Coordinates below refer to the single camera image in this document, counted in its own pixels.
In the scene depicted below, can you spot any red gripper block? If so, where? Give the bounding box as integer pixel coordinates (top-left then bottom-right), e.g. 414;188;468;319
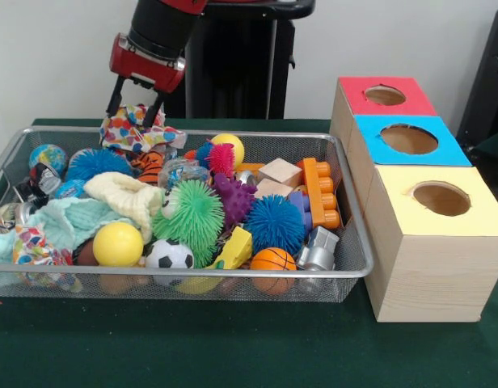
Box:
105;32;188;127

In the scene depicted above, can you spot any polka dot cloth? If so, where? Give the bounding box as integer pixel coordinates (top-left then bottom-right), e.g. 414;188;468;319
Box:
99;103;188;154

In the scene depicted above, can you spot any shallow mesh bin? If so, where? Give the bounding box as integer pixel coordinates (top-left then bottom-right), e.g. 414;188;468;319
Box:
0;125;374;304

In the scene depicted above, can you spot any wooden box with three holes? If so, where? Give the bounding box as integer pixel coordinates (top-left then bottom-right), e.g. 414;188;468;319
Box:
329;76;498;323

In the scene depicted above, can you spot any blue spiky ball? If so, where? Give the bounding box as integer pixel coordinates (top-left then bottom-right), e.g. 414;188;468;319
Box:
244;195;306;256
65;148;133;182

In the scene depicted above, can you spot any cream waffle cloth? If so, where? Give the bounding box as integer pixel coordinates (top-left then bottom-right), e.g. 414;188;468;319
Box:
83;171;166;246

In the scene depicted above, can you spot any small globe ball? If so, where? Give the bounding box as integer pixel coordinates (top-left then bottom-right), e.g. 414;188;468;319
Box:
28;144;69;173

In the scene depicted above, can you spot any green spiky puffer toy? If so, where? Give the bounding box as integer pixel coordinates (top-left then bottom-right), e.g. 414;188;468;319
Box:
151;179;226;268

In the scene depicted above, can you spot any plain yellow ball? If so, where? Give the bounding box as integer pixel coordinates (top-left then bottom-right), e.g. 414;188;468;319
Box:
92;221;145;268

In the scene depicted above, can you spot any small soccer ball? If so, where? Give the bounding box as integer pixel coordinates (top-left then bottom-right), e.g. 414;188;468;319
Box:
145;238;196;270

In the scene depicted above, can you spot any orange building block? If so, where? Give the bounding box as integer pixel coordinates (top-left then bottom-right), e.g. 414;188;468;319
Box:
296;157;341;230

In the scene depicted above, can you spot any small orange basketball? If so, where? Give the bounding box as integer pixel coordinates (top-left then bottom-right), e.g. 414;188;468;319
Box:
249;247;298;296

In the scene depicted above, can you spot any silver toy vehicle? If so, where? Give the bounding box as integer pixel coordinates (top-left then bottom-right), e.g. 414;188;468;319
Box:
296;226;340;272

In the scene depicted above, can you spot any dark green table cloth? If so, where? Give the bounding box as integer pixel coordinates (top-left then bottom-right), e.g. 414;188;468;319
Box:
0;116;498;388
466;128;498;197

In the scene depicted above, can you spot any black upright panel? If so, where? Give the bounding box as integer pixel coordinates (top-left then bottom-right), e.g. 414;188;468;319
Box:
454;6;498;141

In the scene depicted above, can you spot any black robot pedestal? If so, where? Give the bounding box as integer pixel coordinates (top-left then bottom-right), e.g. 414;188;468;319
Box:
163;0;317;120

